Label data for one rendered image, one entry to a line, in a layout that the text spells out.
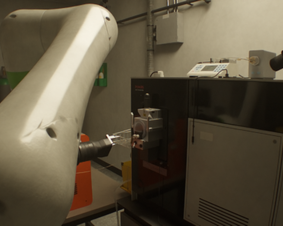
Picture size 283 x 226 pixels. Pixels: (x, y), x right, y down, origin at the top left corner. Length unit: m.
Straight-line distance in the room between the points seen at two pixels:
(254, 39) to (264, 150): 1.41
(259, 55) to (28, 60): 0.91
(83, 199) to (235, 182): 0.87
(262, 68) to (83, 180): 1.07
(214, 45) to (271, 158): 1.63
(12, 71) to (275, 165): 0.80
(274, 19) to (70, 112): 1.94
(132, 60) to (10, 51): 2.68
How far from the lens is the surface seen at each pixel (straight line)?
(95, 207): 1.50
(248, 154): 0.90
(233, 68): 1.39
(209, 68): 1.39
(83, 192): 1.47
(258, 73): 1.14
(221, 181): 0.99
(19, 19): 0.60
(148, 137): 1.11
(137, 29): 3.18
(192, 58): 2.50
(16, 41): 0.59
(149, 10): 2.91
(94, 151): 0.95
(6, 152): 0.22
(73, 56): 0.38
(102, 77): 3.71
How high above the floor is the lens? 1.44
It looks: 8 degrees down
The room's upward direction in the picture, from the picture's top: straight up
